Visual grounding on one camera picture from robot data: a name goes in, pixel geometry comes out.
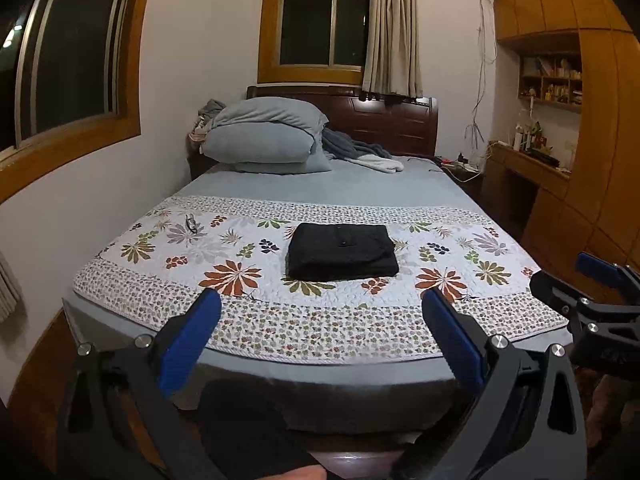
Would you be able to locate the floral quilted blanket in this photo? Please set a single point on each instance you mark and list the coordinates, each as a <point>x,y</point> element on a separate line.
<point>250,320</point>

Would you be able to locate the heap of grey clothes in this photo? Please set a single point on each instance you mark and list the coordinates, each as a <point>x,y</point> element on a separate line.
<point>206,117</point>

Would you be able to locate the small potted plant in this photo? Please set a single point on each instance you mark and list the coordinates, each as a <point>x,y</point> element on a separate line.
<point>536,130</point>

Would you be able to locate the large grey pillow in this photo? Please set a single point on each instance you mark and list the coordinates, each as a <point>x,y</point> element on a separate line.
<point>260,141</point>

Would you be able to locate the white cloth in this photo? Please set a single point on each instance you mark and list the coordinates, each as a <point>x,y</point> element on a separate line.
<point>381,162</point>

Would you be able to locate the dark wooden headboard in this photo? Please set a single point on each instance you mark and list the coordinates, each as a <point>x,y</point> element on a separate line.
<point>395,125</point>

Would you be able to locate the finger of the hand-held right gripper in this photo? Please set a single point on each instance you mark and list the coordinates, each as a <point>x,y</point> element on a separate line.
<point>595,264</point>
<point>550,287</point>

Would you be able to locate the wooden desk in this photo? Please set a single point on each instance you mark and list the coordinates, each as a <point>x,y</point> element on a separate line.
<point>530,170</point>

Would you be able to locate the wooden wall cabinet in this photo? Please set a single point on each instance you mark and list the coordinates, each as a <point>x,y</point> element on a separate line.
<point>600,110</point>

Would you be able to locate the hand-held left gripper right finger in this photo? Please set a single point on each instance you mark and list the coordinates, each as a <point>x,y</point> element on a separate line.
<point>452,335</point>

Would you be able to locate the flat grey pillow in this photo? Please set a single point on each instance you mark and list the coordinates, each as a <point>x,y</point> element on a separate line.
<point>285,166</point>

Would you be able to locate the white power strip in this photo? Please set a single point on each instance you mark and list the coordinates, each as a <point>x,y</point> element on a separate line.
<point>457,164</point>

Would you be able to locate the wide wooden frame window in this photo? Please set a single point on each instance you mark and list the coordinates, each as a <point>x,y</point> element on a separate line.
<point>70,60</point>

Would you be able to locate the dark cloth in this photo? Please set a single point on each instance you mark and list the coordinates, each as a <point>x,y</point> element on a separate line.
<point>250,430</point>

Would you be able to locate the curtained wooden frame window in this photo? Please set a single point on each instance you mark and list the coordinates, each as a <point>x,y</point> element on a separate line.
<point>320,20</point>

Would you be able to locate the eyeglasses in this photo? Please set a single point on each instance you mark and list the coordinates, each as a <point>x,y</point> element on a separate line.
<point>191,222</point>

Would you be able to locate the dark grey fleece blanket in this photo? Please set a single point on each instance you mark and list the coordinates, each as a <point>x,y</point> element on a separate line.
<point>350,147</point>

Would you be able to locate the white bottle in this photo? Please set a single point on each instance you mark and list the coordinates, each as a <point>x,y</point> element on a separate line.
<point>517,139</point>

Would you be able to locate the black pants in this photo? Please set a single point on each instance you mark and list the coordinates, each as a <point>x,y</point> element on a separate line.
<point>340,255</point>

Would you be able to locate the grey pillows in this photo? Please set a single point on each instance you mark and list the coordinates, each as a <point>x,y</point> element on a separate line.
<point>270,110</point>

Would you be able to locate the row of shelf books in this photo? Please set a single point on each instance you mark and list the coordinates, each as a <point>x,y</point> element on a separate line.
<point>552,67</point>

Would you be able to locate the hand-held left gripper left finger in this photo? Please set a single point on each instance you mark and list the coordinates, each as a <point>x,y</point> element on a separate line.
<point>192,340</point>

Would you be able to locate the beige curtain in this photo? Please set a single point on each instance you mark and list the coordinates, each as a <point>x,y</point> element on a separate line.
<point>7,290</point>
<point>392,35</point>

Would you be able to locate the bed with grey sheet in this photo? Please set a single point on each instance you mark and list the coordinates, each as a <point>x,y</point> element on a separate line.
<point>310,182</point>

